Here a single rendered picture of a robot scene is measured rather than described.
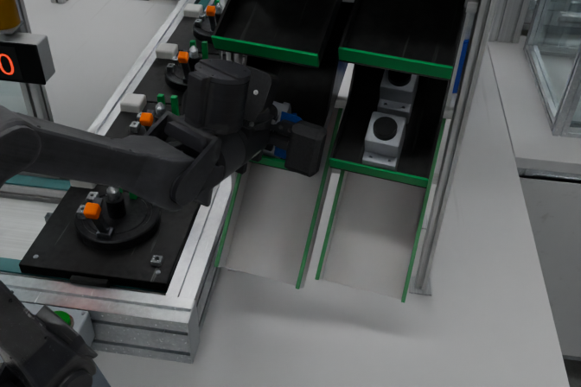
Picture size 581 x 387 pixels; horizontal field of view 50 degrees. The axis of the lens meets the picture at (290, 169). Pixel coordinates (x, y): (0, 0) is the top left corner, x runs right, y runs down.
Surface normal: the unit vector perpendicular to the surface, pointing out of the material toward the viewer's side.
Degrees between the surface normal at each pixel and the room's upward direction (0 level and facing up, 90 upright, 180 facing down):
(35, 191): 90
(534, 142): 0
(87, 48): 0
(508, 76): 0
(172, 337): 90
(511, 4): 90
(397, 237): 45
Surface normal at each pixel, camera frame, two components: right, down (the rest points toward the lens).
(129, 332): -0.14, 0.61
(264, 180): -0.20, -0.15
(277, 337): 0.03, -0.79
